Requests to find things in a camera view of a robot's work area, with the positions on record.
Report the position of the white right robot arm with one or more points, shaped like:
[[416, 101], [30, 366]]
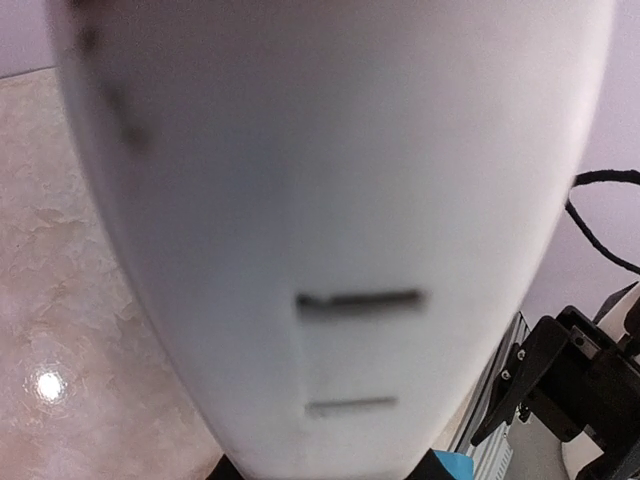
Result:
[[578, 376]]

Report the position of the aluminium front rail frame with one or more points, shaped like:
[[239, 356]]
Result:
[[492, 456]]

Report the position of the long white power strip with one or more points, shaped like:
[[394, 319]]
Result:
[[330, 210]]

